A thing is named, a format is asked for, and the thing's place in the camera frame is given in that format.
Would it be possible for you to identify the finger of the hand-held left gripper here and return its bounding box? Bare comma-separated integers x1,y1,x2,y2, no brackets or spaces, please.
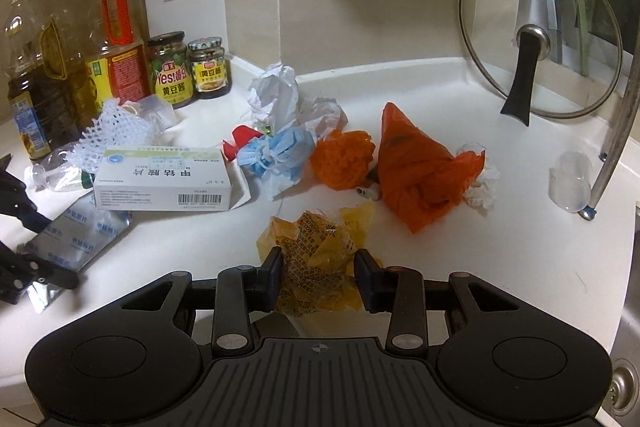
0,169,53,233
0,241,78,305

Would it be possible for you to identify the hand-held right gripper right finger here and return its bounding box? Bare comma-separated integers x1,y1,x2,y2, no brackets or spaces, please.
353,249,533,355

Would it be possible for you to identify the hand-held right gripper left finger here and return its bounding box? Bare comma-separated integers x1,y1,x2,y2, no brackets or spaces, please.
102,248,285,358

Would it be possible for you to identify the crushed clear plastic bottle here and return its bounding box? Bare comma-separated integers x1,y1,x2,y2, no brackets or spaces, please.
27,146,97,194

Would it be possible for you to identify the yellow plastic wrapper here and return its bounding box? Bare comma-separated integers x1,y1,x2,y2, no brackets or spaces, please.
256,201,377,315

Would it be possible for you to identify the silver foil pouch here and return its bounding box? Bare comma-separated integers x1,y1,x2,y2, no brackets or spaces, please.
17,196,133,309

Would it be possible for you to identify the white foam net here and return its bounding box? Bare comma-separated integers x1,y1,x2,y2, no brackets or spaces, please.
69,99,157,174

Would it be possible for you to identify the orange foam net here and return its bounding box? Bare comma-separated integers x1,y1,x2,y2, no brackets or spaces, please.
309,130,376,191

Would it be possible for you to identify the blue white bag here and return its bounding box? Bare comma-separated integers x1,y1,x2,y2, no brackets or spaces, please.
236,128,317,198

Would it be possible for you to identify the orange plastic bag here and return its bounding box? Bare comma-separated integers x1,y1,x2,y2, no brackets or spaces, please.
374,102,487,234

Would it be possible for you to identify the red wrapper scrap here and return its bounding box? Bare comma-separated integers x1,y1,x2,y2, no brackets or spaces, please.
223,125,262,164

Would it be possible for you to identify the white medicine box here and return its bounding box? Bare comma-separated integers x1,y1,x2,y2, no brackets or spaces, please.
92,146,237,212

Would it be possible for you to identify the white tissue wad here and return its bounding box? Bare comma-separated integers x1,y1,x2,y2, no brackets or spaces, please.
461,144,501,208

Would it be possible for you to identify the clear plastic bag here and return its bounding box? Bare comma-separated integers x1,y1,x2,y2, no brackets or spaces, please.
134,99,177,131

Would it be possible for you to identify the small white paper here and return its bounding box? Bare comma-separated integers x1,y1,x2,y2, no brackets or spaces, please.
299,97,349,140

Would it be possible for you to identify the large white paper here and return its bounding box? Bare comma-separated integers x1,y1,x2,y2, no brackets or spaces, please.
248,62,302,134

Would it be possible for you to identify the clear plastic cup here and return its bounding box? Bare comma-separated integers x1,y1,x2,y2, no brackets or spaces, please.
548,151,594,214

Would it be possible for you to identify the dark oil bottle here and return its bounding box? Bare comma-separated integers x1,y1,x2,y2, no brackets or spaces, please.
4,0,67,164

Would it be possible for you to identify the golden oil bottle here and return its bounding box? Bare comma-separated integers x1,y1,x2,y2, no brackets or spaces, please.
42,0,99,128

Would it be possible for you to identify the oil bottle red label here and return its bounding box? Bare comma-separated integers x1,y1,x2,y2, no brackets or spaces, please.
84,0,152,108

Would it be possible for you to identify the tall sauce jar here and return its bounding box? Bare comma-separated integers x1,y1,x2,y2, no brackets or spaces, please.
145,31,195,109

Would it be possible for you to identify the short sauce jar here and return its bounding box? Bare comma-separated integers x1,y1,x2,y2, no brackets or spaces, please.
186,36,232,100

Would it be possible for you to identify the steel sink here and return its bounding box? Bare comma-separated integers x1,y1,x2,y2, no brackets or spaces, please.
597,202,640,427

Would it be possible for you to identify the glass pot lid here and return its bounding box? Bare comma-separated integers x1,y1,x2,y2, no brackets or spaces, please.
458,0,624,128

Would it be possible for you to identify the green cutting board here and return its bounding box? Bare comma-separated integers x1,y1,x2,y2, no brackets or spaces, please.
564,0,592,78

